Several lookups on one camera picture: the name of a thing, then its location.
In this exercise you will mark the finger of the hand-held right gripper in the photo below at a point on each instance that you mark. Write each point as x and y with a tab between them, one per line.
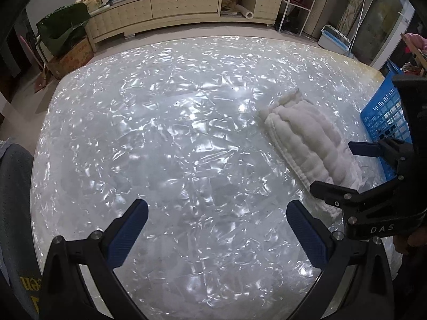
363	149
330	191

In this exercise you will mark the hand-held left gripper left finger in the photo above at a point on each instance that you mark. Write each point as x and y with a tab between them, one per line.
128	233

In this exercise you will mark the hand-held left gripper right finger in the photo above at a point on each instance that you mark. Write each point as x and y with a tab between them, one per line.
307	233

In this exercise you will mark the blue plastic basket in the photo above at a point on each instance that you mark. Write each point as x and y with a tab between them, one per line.
383	113

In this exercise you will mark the white fluffy towel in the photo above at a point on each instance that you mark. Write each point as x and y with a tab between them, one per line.
300	133

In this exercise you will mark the person's right hand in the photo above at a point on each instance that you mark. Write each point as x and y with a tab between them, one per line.
412	241

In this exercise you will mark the grey cloth yellow print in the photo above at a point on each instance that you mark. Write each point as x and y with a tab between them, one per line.
16	206

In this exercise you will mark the blue white plastic box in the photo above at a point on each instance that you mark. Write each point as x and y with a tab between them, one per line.
332	38

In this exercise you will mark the pink cloth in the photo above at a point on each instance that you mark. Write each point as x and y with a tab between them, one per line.
417	41

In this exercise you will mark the beige curtain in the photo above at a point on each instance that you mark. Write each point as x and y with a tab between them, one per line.
350	0

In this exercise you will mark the white paper roll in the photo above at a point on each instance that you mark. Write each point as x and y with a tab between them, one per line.
246	12

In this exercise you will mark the cardboard box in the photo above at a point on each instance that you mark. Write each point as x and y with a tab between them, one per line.
71	56

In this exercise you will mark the dark green bag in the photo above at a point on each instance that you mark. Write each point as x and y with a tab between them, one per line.
63	26

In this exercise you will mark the cream television cabinet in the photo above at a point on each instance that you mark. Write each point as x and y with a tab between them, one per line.
180	3

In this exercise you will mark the beige tissue packages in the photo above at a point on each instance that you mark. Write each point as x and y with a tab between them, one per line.
93	0

